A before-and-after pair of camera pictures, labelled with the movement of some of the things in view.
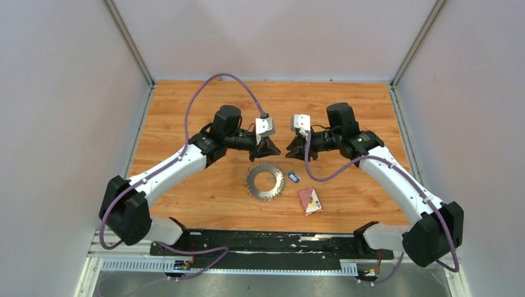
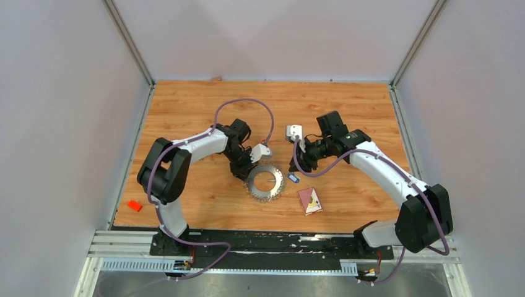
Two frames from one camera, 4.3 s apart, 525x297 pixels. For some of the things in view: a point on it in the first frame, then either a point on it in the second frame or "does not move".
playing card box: (309, 200) does not move
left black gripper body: (249, 143) to (241, 161)
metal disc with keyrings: (259, 195) does not move
